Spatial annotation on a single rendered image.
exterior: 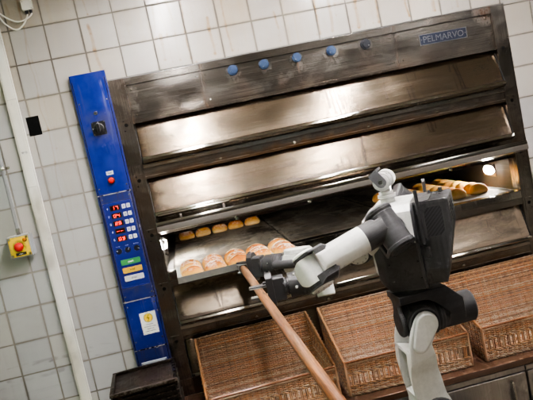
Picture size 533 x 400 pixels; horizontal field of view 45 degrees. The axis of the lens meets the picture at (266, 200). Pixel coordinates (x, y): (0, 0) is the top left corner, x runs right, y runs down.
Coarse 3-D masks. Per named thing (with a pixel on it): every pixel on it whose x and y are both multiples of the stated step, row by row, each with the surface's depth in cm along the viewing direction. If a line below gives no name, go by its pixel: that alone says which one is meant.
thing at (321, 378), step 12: (252, 276) 245; (264, 300) 210; (276, 312) 193; (288, 324) 180; (288, 336) 171; (300, 348) 159; (312, 360) 150; (312, 372) 145; (324, 372) 142; (324, 384) 136; (336, 396) 128
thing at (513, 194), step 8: (504, 192) 326; (512, 192) 322; (520, 192) 323; (472, 200) 323; (480, 200) 320; (488, 200) 321; (496, 200) 321; (504, 200) 322; (456, 208) 319; (464, 208) 319; (472, 208) 320; (336, 232) 315; (344, 232) 312; (296, 240) 314; (304, 240) 310; (312, 240) 310; (320, 240) 310; (328, 240) 311; (168, 272) 302; (176, 272) 302
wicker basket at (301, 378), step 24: (216, 336) 303; (240, 336) 304; (264, 336) 305; (312, 336) 302; (216, 360) 300; (240, 360) 302; (264, 360) 303; (288, 360) 304; (216, 384) 299; (240, 384) 299; (264, 384) 260; (288, 384) 262; (312, 384) 264; (336, 384) 267
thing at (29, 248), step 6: (24, 234) 284; (30, 234) 288; (6, 240) 283; (12, 240) 283; (18, 240) 284; (30, 240) 285; (12, 246) 284; (24, 246) 284; (30, 246) 285; (12, 252) 284; (18, 252) 284; (24, 252) 284; (30, 252) 285; (12, 258) 284
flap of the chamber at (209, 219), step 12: (480, 156) 303; (492, 156) 304; (420, 168) 299; (432, 168) 300; (444, 168) 307; (396, 180) 312; (312, 192) 293; (324, 192) 294; (336, 192) 296; (264, 204) 290; (276, 204) 291; (288, 204) 300; (216, 216) 288; (228, 216) 288; (240, 216) 306; (168, 228) 285; (180, 228) 289
